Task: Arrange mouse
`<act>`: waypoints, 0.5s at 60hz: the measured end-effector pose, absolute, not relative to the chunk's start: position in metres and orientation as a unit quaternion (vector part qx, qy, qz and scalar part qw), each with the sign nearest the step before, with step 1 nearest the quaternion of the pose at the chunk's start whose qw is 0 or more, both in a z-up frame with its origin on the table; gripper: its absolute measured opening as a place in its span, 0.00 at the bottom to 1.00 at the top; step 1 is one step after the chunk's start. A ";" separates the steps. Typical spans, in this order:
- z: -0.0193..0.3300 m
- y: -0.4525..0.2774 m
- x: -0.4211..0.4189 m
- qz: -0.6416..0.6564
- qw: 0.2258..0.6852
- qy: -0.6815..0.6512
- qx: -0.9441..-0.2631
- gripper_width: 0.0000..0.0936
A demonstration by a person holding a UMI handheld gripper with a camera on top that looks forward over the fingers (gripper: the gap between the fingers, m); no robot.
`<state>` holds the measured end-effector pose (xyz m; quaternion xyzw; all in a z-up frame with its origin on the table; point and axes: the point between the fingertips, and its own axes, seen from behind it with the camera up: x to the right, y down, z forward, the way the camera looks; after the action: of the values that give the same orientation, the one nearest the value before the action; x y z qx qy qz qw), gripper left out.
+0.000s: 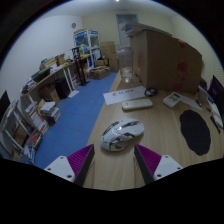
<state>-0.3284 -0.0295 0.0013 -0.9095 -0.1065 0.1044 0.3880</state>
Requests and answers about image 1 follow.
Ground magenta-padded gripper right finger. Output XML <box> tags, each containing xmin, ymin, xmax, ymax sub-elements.
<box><xmin>133</xmin><ymin>143</ymin><xmax>184</xmax><ymax>186</ymax></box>

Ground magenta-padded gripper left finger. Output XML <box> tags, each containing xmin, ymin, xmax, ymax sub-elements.
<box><xmin>43</xmin><ymin>143</ymin><xmax>96</xmax><ymax>188</ymax></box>

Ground white and grey computer mouse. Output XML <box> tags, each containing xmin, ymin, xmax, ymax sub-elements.
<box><xmin>99</xmin><ymin>117</ymin><xmax>145</xmax><ymax>153</ymax></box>

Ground black scalloped mouse pad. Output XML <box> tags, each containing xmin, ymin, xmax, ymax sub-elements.
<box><xmin>179</xmin><ymin>109</ymin><xmax>212</xmax><ymax>157</ymax></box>

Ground cream remote control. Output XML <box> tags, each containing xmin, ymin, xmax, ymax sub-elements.
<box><xmin>121</xmin><ymin>98</ymin><xmax>154</xmax><ymax>112</ymax></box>

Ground shelf unit with books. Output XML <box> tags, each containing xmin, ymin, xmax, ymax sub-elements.
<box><xmin>0</xmin><ymin>94</ymin><xmax>63</xmax><ymax>164</ymax></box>

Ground white remote with display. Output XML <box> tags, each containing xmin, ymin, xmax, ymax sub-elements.
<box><xmin>162</xmin><ymin>91</ymin><xmax>182</xmax><ymax>109</ymax></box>

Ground white paper sheet with writing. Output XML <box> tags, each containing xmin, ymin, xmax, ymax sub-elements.
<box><xmin>102</xmin><ymin>85</ymin><xmax>148</xmax><ymax>106</ymax></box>

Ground black pen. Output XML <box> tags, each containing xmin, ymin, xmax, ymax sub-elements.
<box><xmin>209</xmin><ymin>114</ymin><xmax>222</xmax><ymax>134</ymax></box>

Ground cardboard box under desk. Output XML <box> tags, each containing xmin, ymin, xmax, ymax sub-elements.
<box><xmin>39</xmin><ymin>83</ymin><xmax>61</xmax><ymax>104</ymax></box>

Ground black computer tower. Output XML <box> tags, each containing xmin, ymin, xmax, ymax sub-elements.
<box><xmin>54</xmin><ymin>78</ymin><xmax>72</xmax><ymax>100</ymax></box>

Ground wooden side desk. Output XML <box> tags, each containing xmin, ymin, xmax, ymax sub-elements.
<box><xmin>20</xmin><ymin>54</ymin><xmax>91</xmax><ymax>101</ymax></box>

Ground open cardboard box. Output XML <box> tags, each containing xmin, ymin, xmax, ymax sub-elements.
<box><xmin>89</xmin><ymin>65</ymin><xmax>111</xmax><ymax>80</ymax></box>

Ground black floor stand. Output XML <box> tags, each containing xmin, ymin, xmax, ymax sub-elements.
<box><xmin>71</xmin><ymin>46</ymin><xmax>90</xmax><ymax>87</ymax></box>

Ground dark computer monitor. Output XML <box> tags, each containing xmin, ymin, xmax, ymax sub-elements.
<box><xmin>207</xmin><ymin>75</ymin><xmax>224</xmax><ymax>111</ymax></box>

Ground clear plastic jar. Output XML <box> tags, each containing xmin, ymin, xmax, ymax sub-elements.
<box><xmin>117</xmin><ymin>45</ymin><xmax>134</xmax><ymax>84</ymax></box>

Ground large brown cardboard box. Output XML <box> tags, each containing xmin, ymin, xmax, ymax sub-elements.
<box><xmin>120</xmin><ymin>21</ymin><xmax>204</xmax><ymax>95</ymax></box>

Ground stacked cardboard boxes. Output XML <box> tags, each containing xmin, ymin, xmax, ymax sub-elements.
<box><xmin>99</xmin><ymin>40</ymin><xmax>119</xmax><ymax>73</ymax></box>

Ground glass-front display cabinet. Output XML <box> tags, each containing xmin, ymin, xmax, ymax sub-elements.
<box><xmin>73</xmin><ymin>28</ymin><xmax>102</xmax><ymax>69</ymax></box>

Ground grey door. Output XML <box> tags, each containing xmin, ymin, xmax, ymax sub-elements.
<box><xmin>115</xmin><ymin>13</ymin><xmax>139</xmax><ymax>48</ymax></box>

